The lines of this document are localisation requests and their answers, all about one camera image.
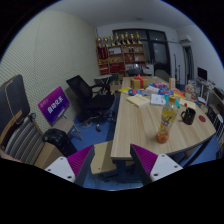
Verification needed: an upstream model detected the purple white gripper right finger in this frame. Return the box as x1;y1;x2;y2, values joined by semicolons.
130;144;182;185

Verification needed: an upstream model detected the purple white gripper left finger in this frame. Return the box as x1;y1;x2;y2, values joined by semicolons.
46;145;95;186

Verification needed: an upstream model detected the wooden bench stool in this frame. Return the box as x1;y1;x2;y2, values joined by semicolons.
91;141;116;174

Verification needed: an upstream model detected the black bag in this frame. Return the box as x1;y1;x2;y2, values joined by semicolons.
43;128;77;157

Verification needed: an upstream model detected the grey striped chair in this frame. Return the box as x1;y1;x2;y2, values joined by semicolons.
0;113;44;165

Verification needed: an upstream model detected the orange drink plastic bottle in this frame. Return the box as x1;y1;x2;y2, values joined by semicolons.
156;96;178;143

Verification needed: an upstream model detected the black mug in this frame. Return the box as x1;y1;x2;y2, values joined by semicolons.
181;108;196;125

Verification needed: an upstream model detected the purple sign board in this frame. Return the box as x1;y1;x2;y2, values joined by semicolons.
38;86;70;125

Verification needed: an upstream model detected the black office chair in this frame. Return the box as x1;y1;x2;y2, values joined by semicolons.
67;75;115;121

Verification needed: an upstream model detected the white paper booklet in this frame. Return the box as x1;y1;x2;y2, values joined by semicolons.
151;94;166;105

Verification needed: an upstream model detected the red round coaster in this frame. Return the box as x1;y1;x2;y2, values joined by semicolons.
198;115;206;122

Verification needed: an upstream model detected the blue snack packet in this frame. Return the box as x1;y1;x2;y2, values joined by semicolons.
158;88;173;96

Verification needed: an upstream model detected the gift box with red ribbon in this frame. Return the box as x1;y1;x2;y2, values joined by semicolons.
131;74;149;89

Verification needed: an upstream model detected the black framed panel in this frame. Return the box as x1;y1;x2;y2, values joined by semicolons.
0;75;30;149

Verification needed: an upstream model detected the brown carton box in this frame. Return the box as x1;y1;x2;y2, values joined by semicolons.
169;78;176;90

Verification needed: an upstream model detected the computer monitor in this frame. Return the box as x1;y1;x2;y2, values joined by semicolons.
198;68;207;80

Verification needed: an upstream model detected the wooden trophy shelf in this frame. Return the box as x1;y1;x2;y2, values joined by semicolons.
96;32;146;76

